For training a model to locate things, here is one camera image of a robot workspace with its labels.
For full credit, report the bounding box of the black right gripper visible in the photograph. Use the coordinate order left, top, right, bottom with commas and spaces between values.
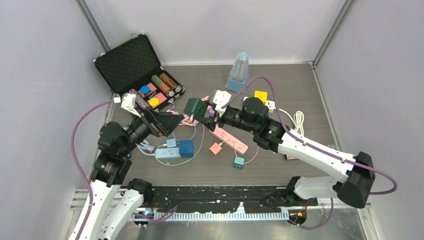
195, 106, 258, 134

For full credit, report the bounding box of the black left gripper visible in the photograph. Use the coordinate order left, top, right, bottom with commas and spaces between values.
120, 105, 184, 155

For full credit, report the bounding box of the dark green cube socket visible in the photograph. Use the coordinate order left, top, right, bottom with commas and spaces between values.
183, 97, 209, 120

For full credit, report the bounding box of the dark blue cube socket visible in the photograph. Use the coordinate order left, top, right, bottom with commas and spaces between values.
178, 139, 195, 158

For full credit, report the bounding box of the yellow cube socket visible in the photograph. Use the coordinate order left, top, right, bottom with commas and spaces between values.
254, 90, 268, 105

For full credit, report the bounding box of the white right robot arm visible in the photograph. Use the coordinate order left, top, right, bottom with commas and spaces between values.
183, 97, 376, 209

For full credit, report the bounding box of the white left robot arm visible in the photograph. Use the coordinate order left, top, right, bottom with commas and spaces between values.
69, 109, 184, 240

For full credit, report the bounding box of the light blue charger plug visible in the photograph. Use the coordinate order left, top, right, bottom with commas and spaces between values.
166, 138, 178, 148

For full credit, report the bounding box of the orange pink charger plug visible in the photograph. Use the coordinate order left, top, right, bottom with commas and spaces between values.
209, 142, 222, 156

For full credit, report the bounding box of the teal charger plug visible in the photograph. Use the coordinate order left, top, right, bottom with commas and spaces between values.
233, 156, 245, 170

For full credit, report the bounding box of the purple power strip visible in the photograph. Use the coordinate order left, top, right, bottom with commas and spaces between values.
208, 107, 217, 117

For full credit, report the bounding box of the pink power strip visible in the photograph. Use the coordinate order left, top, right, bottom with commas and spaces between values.
209, 127, 249, 155

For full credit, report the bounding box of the light blue power strip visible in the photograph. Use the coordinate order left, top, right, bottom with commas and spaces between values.
154, 147, 181, 160

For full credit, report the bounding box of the blue wrapped metronome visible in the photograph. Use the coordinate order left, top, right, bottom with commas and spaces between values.
225, 52, 249, 92

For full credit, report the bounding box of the black chip case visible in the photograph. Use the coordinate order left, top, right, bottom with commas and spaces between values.
93, 33, 186, 111

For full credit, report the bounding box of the glittery small cylinder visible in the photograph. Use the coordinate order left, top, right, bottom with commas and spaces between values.
283, 154, 298, 161

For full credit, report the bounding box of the mint green charger cable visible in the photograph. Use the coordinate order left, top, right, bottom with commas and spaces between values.
153, 124, 206, 167

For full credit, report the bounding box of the pink coiled power cord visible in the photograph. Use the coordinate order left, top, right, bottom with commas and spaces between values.
165, 110, 200, 127

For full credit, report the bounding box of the light blue coiled cord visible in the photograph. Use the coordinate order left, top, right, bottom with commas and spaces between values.
135, 139, 157, 157

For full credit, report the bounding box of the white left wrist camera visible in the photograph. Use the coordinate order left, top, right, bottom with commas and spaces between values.
121, 92, 136, 112

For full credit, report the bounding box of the pink charger cable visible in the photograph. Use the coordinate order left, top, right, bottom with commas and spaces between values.
218, 140, 259, 166

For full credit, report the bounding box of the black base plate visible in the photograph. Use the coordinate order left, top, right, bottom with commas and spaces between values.
141, 186, 318, 214

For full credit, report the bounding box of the white coiled power cord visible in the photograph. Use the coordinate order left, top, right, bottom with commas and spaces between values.
274, 108, 306, 137

